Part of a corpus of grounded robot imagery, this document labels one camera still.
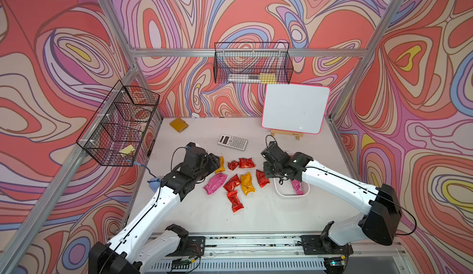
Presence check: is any red tea bag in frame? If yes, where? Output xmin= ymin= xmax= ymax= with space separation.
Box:
xmin=227 ymin=190 xmax=244 ymax=212
xmin=256 ymin=170 xmax=270 ymax=188
xmin=238 ymin=158 xmax=256 ymax=169
xmin=227 ymin=160 xmax=240 ymax=171
xmin=224 ymin=174 xmax=241 ymax=193

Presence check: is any pink tea bag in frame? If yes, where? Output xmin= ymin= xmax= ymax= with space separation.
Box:
xmin=204 ymin=173 xmax=228 ymax=195
xmin=291 ymin=179 xmax=304 ymax=196

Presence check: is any yellow tea bag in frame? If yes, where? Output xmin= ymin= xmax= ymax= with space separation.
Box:
xmin=214 ymin=157 xmax=225 ymax=174
xmin=240 ymin=173 xmax=255 ymax=195

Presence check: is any white storage box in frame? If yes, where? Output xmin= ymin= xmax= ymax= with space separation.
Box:
xmin=273 ymin=164 xmax=310 ymax=199

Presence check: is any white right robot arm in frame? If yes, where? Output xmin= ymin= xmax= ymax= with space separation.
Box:
xmin=261 ymin=141 xmax=402 ymax=252

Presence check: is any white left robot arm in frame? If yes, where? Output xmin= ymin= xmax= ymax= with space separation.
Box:
xmin=88 ymin=142 xmax=220 ymax=274

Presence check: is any yellow box in basket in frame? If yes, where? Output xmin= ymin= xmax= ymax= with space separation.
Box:
xmin=259 ymin=73 xmax=278 ymax=84

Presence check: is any wooden easel stand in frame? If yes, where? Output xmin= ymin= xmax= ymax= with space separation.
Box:
xmin=270 ymin=129 xmax=304 ymax=140

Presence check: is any yellow sponge pad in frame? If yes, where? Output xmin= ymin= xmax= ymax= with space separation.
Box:
xmin=169 ymin=118 xmax=188 ymax=133

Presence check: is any white calculator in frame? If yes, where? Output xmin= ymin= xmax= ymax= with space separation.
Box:
xmin=218 ymin=134 xmax=248 ymax=151

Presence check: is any blue cloth pouch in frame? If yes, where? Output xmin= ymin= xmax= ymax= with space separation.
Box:
xmin=148 ymin=178 xmax=161 ymax=193

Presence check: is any pink framed whiteboard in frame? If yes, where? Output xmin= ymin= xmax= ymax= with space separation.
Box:
xmin=261 ymin=84 xmax=331 ymax=134

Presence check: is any yellow sticky note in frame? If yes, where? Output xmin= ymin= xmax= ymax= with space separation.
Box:
xmin=119 ymin=144 xmax=135 ymax=156

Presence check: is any black wire basket left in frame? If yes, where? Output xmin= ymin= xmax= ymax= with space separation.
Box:
xmin=76 ymin=81 xmax=160 ymax=167

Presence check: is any black wire basket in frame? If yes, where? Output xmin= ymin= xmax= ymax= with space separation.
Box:
xmin=76 ymin=81 xmax=160 ymax=167
xmin=213 ymin=40 xmax=294 ymax=84

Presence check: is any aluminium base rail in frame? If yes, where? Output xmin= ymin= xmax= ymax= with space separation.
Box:
xmin=99 ymin=231 xmax=404 ymax=274

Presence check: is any black wire basket back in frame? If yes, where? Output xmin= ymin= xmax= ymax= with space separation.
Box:
xmin=213 ymin=40 xmax=294 ymax=84

